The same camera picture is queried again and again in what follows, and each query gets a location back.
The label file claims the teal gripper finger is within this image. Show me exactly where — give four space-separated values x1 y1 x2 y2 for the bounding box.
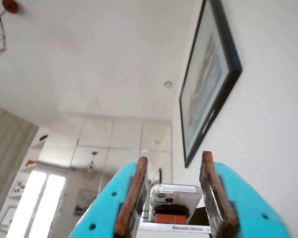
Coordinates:
74 156 150 238
199 150 292 238

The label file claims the small glass pendant lamp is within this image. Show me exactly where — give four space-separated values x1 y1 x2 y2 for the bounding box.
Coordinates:
85 151 97 174

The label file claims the white Alessandro Baricco book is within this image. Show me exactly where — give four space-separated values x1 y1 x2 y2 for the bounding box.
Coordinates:
138 222 212 233

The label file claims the bright tall window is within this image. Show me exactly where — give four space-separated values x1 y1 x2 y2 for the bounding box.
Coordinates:
12 170 67 238

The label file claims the mirrored wardrobe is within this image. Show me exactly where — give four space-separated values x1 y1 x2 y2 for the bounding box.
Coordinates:
38 116 173 238

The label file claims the brown ceiling rose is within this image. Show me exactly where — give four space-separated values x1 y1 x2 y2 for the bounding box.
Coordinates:
2 0 22 13

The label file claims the gray landscape wall picture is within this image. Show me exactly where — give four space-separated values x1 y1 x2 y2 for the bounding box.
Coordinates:
74 189 100 217

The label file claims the white framed wall picture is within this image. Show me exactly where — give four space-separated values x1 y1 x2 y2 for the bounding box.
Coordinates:
11 178 27 198
0 205 17 230

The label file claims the black framed wall picture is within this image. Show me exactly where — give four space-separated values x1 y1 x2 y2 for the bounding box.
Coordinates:
179 0 243 169

